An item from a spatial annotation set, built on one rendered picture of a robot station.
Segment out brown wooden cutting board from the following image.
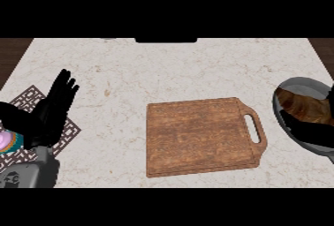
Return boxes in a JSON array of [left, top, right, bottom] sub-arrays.
[[145, 96, 269, 178]]

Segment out grey pan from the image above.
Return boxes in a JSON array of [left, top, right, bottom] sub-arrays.
[[272, 77, 334, 164]]

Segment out brown croissant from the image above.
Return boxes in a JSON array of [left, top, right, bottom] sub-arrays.
[[275, 87, 334, 126]]

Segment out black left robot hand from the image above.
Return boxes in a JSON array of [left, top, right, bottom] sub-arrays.
[[0, 68, 81, 150]]

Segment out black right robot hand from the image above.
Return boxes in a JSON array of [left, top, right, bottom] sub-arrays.
[[278, 83, 334, 149]]

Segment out brown patterned placemat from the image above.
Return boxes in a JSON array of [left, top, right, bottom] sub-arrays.
[[0, 85, 84, 175]]

